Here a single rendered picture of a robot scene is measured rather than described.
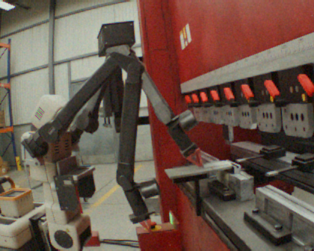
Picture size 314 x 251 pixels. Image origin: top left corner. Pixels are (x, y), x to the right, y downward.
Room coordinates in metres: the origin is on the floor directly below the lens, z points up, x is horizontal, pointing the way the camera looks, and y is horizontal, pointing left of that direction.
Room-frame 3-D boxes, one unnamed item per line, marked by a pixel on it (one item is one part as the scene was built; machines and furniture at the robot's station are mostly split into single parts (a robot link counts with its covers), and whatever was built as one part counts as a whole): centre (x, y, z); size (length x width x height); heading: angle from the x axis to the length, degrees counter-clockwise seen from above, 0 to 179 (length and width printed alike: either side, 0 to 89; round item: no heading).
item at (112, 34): (2.70, 0.26, 1.53); 0.51 x 0.25 x 0.85; 14
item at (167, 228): (1.31, 0.05, 0.75); 0.20 x 0.16 x 0.18; 7
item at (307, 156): (1.12, -0.49, 1.01); 0.26 x 0.12 x 0.05; 95
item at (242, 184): (1.44, -0.30, 0.92); 0.39 x 0.06 x 0.10; 5
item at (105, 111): (2.64, 0.33, 1.42); 0.45 x 0.12 x 0.36; 14
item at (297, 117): (0.73, -0.37, 1.26); 0.15 x 0.09 x 0.17; 5
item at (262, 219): (0.89, -0.30, 0.89); 0.30 x 0.05 x 0.03; 5
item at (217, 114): (1.52, -0.29, 1.26); 0.15 x 0.09 x 0.17; 5
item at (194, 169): (1.48, -0.15, 1.00); 0.26 x 0.18 x 0.01; 95
